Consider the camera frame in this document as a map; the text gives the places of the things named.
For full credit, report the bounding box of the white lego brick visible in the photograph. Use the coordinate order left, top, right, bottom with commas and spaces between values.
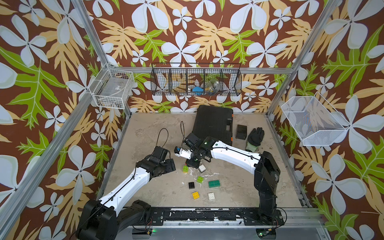
208, 193, 216, 201
199, 165, 206, 173

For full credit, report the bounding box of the light green lego brick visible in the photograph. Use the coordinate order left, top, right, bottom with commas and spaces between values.
182, 166, 189, 174
197, 176, 204, 184

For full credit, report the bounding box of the dark green lego brick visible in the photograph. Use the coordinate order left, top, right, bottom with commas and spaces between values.
208, 180, 221, 189

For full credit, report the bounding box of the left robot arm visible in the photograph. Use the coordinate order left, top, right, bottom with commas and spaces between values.
75, 146, 176, 240

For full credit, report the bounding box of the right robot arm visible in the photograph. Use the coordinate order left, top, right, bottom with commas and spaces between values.
174, 133, 281, 225

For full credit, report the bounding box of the yellow lego brick lower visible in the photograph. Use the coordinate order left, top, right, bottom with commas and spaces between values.
192, 192, 200, 200

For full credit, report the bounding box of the black plastic tool case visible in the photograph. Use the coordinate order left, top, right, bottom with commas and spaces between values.
192, 105, 234, 146

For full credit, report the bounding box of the small black box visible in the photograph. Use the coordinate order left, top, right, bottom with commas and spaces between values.
236, 125, 248, 140

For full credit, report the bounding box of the blue object in basket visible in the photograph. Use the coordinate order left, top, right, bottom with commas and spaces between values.
192, 87, 205, 96

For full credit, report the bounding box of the black work glove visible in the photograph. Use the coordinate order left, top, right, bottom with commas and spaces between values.
245, 127, 265, 153

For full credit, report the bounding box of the white mesh basket right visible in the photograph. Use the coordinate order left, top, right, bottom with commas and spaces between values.
281, 93, 348, 147

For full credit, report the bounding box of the black wire basket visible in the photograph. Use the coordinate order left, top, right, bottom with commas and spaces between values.
150, 63, 243, 97

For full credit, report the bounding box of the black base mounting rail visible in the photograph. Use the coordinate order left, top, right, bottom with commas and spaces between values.
134, 207, 287, 227

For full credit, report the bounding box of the white wire basket left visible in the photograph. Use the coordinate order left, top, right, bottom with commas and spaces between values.
91, 68, 135, 110

